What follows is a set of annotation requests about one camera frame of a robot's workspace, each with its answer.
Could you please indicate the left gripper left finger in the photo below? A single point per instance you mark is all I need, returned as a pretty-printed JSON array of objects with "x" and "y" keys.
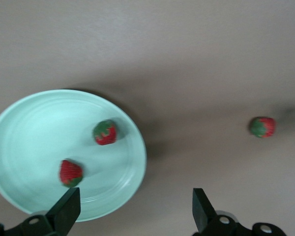
[{"x": 64, "y": 214}]

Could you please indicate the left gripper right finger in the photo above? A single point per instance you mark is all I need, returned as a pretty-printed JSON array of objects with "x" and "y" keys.
[{"x": 204, "y": 214}]

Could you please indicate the red strawberry green cap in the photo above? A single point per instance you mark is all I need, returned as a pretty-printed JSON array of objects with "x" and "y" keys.
[
  {"x": 105, "y": 132},
  {"x": 70, "y": 173},
  {"x": 264, "y": 127}
]

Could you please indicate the pale green round plate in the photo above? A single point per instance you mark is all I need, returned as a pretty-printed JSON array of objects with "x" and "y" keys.
[{"x": 39, "y": 147}]

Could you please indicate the brown table cover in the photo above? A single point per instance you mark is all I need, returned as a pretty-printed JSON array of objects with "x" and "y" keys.
[{"x": 186, "y": 49}]

